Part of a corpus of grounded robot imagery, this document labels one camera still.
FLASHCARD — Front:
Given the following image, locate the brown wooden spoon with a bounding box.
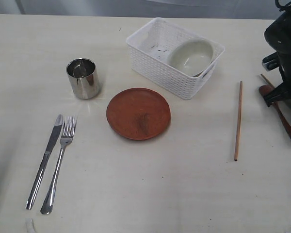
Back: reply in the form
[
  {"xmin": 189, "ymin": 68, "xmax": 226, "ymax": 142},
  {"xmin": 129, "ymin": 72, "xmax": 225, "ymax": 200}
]
[{"xmin": 259, "ymin": 85, "xmax": 291, "ymax": 139}]

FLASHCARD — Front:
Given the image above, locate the stainless steel fork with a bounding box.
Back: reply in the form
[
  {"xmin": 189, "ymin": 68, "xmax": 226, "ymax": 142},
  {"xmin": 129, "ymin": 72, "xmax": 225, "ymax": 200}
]
[{"xmin": 40, "ymin": 116, "xmax": 76, "ymax": 215}]

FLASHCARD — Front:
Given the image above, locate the stainless steel knife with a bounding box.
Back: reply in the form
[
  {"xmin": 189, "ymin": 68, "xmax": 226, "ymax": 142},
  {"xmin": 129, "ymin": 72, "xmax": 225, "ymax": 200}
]
[{"xmin": 25, "ymin": 114, "xmax": 63, "ymax": 210}]

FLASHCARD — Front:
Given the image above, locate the white perforated plastic basket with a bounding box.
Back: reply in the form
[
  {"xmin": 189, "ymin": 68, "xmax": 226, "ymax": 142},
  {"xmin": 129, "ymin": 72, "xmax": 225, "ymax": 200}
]
[{"xmin": 126, "ymin": 17, "xmax": 225, "ymax": 100}]

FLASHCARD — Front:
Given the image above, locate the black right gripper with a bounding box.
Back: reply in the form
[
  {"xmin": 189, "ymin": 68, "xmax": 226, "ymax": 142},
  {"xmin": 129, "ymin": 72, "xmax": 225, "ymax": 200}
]
[{"xmin": 263, "ymin": 72, "xmax": 291, "ymax": 136}]

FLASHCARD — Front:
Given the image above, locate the brown round plate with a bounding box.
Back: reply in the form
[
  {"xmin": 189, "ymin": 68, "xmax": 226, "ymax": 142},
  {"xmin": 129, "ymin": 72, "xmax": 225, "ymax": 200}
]
[{"xmin": 106, "ymin": 88, "xmax": 171, "ymax": 140}]

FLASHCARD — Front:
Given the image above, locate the stainless steel cup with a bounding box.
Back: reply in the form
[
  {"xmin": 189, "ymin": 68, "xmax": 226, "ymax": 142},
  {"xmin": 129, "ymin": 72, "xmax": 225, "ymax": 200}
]
[{"xmin": 66, "ymin": 58, "xmax": 100, "ymax": 100}]

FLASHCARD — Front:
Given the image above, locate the white ceramic patterned bowl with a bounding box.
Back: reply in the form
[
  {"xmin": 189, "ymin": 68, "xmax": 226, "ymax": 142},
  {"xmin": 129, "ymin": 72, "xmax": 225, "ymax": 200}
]
[{"xmin": 166, "ymin": 39, "xmax": 214, "ymax": 77}]

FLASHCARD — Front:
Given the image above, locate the wooden chopstick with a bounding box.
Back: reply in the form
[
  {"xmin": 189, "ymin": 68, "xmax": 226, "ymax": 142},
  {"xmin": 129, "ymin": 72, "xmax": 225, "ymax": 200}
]
[
  {"xmin": 234, "ymin": 81, "xmax": 243, "ymax": 162},
  {"xmin": 261, "ymin": 74, "xmax": 275, "ymax": 88}
]

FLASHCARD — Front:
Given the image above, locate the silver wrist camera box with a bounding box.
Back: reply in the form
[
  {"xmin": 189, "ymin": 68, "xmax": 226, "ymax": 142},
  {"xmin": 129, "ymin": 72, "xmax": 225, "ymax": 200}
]
[{"xmin": 262, "ymin": 52, "xmax": 280, "ymax": 71}]

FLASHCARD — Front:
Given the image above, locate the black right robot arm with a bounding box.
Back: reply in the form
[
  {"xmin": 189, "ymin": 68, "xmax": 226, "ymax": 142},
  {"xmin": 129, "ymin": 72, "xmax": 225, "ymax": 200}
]
[{"xmin": 262, "ymin": 0, "xmax": 291, "ymax": 107}]

